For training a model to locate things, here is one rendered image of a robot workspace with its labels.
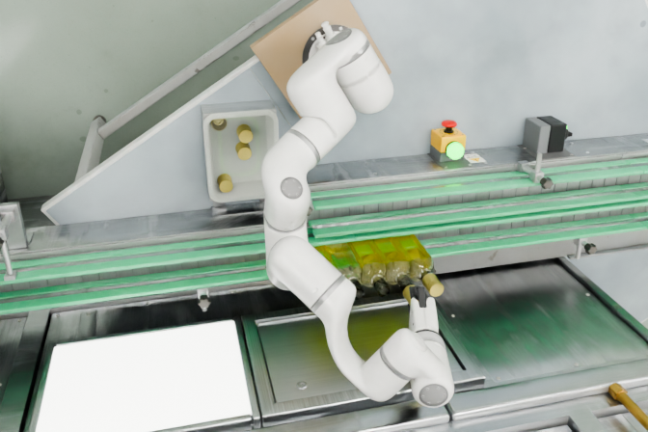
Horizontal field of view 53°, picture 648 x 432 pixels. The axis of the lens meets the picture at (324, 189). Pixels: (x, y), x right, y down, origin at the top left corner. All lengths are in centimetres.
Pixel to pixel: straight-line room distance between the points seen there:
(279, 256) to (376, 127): 65
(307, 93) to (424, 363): 52
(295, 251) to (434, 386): 33
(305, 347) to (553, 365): 55
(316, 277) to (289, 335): 40
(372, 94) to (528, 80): 65
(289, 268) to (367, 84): 40
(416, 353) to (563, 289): 78
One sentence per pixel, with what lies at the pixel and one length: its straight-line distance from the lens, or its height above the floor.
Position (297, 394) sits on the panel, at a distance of 136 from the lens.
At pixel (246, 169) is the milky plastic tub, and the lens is 162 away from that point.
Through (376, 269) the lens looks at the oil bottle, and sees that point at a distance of 146.
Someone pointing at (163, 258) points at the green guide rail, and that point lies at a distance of 151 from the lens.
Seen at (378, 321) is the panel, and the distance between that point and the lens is 155.
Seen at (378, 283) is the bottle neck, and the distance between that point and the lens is 143.
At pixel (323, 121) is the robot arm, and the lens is 123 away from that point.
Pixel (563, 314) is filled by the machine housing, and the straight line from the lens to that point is 173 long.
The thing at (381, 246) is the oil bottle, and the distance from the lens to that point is 155.
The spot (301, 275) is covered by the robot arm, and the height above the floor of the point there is 132.
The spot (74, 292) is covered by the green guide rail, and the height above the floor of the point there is 92.
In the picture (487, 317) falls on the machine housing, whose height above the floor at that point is 108.
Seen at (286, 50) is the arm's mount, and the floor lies 77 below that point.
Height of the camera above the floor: 227
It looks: 62 degrees down
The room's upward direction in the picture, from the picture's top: 149 degrees clockwise
